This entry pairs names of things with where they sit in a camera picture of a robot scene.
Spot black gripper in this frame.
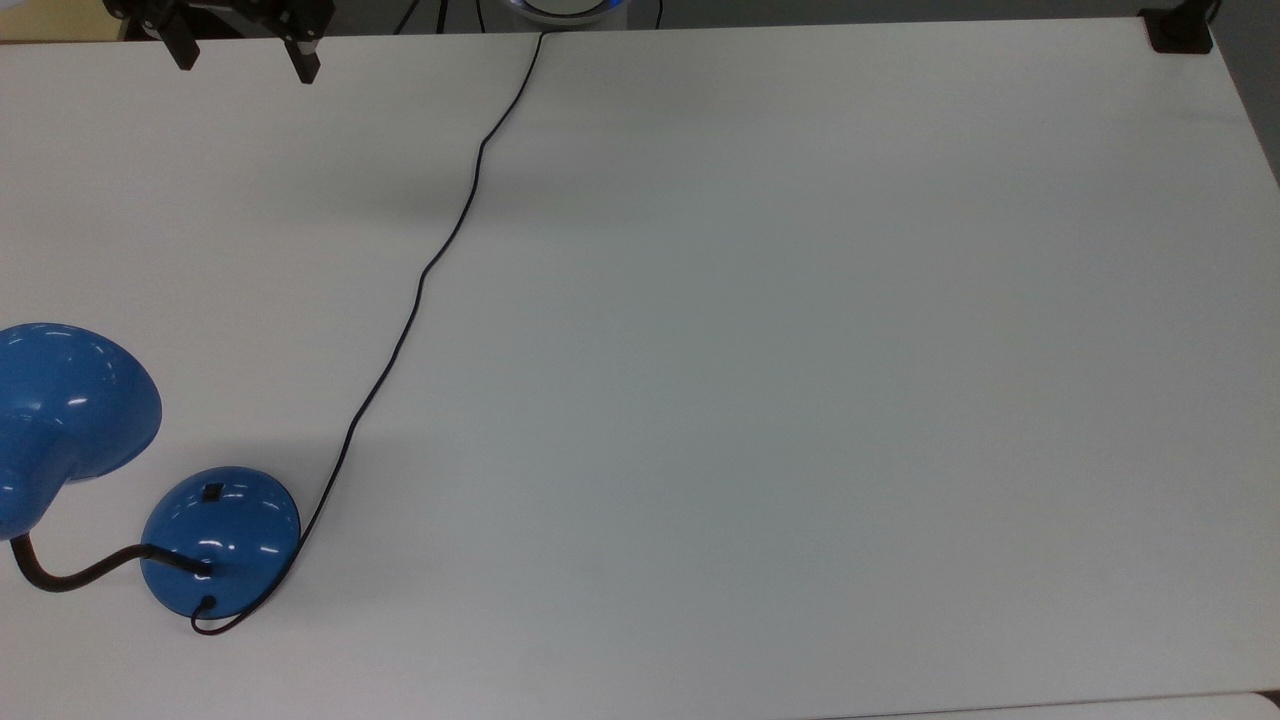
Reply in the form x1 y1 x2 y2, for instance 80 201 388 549
104 0 337 86

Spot blue desk lamp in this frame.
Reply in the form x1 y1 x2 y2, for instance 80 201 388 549
0 322 302 619

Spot black lamp power cable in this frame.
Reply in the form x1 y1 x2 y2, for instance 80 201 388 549
190 30 547 637

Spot black table clamp mount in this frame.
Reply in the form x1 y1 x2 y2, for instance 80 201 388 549
1138 0 1221 55

